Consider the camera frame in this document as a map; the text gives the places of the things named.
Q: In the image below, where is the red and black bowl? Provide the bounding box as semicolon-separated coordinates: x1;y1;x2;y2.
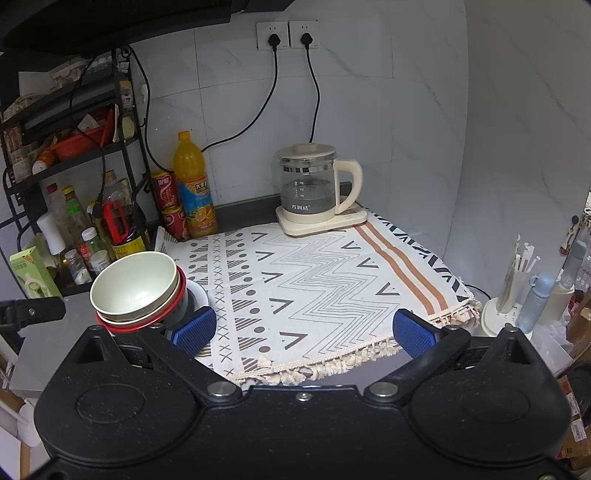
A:
95;267;187;333

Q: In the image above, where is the small white Bakery plate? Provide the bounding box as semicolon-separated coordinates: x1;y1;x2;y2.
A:
186;280;209;312

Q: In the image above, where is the pale green bowl back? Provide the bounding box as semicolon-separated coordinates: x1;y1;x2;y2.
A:
95;268;185;327

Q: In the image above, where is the pale green bowl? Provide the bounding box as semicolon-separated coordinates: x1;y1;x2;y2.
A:
95;268;185;327
90;251;177;315

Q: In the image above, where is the pale green bowl front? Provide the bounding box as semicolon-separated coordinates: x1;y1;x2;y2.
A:
90;251;177;315

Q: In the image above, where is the green carton box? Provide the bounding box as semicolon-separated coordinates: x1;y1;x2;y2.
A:
9;247;62;299

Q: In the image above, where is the small glass spice shaker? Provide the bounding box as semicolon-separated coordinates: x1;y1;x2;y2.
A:
64;249;92;285

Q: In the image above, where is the cream appliance on floor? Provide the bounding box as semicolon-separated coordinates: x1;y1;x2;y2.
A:
480;298;522;337

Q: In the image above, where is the patterned fringed table cloth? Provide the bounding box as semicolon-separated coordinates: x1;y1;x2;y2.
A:
155;213;477;386

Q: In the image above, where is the white cap spray bottle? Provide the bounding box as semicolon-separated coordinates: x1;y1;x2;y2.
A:
35;211;75;287

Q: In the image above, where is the small white label jar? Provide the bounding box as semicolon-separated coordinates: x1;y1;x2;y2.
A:
81;227;111;275

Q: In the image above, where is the green label sauce bottle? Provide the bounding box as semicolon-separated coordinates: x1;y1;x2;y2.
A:
62;186;92;248

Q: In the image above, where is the lower red drink can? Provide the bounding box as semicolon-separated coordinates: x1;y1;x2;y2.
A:
162;205;191;242

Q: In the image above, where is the red drink can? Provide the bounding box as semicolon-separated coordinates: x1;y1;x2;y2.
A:
151;170;180;211
162;205;191;242

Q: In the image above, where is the large soy sauce jug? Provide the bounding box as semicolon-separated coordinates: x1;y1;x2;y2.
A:
102;170;147;260

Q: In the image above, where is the black metal shelf rack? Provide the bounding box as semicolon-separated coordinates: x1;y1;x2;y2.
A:
0;45;164;296

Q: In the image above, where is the cream kettle base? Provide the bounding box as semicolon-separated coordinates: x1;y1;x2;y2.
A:
276;203;368;238

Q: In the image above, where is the upper red drink can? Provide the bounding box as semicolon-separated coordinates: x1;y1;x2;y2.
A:
151;170;180;211

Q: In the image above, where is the orange juice bottle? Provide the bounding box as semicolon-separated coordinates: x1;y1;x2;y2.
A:
173;131;217;238

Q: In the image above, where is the cardboard box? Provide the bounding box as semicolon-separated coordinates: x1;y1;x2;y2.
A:
558;292;590;459

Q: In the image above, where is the red basket on shelf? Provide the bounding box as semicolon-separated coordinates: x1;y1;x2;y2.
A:
51;125;109;162

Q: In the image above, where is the glass kettle cream handle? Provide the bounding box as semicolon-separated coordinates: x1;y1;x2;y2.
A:
276;143;363;219

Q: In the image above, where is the black power cable left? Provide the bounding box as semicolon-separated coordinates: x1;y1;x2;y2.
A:
128;32;283;174

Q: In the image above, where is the black power cable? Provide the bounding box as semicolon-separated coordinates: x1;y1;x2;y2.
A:
300;32;323;145
128;32;283;174

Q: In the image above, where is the wall outlet pair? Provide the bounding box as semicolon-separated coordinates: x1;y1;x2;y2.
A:
256;20;321;51

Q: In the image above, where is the black power cable right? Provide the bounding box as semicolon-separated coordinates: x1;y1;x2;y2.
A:
300;32;323;145

